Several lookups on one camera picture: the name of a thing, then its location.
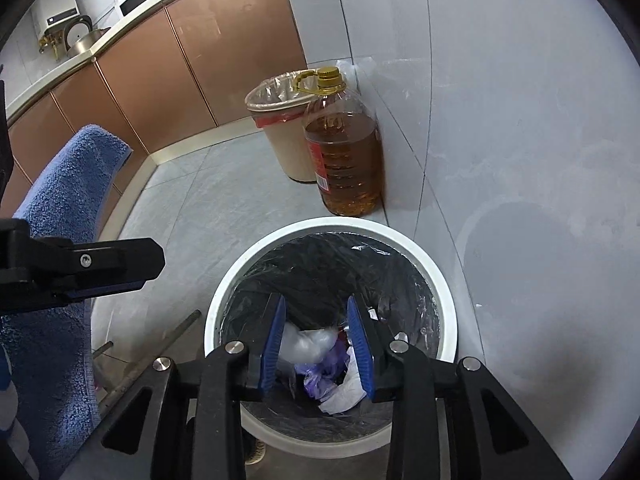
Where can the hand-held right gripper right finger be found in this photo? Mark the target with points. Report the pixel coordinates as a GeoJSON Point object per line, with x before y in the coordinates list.
{"type": "Point", "coordinates": [361, 350]}

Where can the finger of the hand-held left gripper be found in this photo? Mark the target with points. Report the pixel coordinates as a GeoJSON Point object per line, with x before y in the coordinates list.
{"type": "Point", "coordinates": [110, 260]}
{"type": "Point", "coordinates": [3, 150]}

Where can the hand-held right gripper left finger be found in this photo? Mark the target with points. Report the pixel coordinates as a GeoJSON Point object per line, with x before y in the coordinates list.
{"type": "Point", "coordinates": [272, 345]}

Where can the clear plastic bag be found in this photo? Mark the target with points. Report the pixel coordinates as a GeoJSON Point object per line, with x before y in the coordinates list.
{"type": "Point", "coordinates": [305, 345]}

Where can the white tissue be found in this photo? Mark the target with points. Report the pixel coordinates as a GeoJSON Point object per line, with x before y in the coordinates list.
{"type": "Point", "coordinates": [345, 390]}

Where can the purple wrapper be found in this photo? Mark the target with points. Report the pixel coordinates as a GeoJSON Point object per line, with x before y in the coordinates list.
{"type": "Point", "coordinates": [325, 375]}

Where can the black bin liner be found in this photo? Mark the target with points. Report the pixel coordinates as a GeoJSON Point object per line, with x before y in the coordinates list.
{"type": "Point", "coordinates": [310, 270]}

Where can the white trash bin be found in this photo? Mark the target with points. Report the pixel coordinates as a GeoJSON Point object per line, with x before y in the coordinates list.
{"type": "Point", "coordinates": [440, 290]}

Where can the beige trash bin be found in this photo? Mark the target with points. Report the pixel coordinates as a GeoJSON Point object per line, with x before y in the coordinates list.
{"type": "Point", "coordinates": [285, 150]}

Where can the blue towel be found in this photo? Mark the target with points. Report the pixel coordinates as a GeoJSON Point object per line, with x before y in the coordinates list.
{"type": "Point", "coordinates": [55, 200]}

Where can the brass gas pipes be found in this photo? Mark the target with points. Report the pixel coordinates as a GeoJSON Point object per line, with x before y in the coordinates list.
{"type": "Point", "coordinates": [50, 42]}

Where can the steel pot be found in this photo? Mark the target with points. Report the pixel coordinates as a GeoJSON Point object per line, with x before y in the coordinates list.
{"type": "Point", "coordinates": [90, 42]}

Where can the white water heater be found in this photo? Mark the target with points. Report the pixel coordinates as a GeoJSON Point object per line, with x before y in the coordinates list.
{"type": "Point", "coordinates": [57, 0]}

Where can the cooking oil bottle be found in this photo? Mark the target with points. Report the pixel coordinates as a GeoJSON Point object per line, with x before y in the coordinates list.
{"type": "Point", "coordinates": [345, 170]}

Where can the white microwave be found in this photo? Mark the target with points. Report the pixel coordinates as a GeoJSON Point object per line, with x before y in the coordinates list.
{"type": "Point", "coordinates": [135, 2]}

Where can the brown kitchen cabinet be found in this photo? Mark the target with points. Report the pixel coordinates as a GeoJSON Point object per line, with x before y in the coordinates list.
{"type": "Point", "coordinates": [225, 60]}

